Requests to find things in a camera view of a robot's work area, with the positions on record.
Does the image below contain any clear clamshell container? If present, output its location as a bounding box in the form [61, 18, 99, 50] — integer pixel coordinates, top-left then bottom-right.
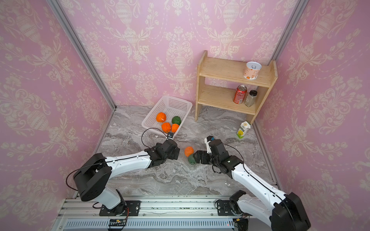
[179, 143, 198, 166]

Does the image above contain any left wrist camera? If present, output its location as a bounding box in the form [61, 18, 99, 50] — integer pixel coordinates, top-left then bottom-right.
[167, 132, 174, 140]

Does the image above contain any white plastic basket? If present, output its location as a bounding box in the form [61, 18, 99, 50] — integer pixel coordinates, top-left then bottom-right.
[141, 96, 193, 137]

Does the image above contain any white orange cup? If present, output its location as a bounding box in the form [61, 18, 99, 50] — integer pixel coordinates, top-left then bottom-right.
[243, 62, 262, 80]

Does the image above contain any red soda can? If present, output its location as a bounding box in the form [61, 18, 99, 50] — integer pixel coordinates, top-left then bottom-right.
[233, 85, 248, 104]

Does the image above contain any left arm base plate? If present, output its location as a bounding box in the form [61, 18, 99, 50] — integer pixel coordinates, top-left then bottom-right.
[99, 200, 141, 217]

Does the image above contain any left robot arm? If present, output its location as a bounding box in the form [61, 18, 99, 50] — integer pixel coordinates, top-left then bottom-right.
[73, 139, 180, 210]

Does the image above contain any peeled orange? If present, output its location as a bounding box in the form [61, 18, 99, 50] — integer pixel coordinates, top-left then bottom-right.
[156, 112, 167, 123]
[161, 122, 172, 133]

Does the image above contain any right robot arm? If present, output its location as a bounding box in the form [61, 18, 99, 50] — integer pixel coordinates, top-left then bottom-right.
[193, 136, 311, 231]

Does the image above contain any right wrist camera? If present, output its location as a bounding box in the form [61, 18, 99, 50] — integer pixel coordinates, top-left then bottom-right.
[204, 136, 214, 154]

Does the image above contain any aluminium frame rail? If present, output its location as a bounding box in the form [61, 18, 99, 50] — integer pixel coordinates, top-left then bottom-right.
[52, 196, 273, 231]

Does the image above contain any container green fruit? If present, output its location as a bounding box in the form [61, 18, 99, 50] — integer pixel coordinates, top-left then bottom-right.
[172, 116, 182, 126]
[188, 155, 196, 165]

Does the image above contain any green white juice carton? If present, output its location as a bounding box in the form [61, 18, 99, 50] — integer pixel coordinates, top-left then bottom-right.
[237, 121, 251, 139]

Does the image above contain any glass spice jar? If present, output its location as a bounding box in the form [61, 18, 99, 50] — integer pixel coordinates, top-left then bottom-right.
[244, 90, 258, 107]

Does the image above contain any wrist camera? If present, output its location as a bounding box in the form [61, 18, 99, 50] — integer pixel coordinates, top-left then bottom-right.
[167, 132, 174, 140]
[204, 136, 214, 154]

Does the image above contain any container orange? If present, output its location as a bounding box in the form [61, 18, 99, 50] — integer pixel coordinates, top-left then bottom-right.
[184, 146, 194, 157]
[171, 123, 179, 133]

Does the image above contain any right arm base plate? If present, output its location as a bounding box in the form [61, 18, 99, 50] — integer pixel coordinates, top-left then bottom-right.
[214, 199, 250, 218]

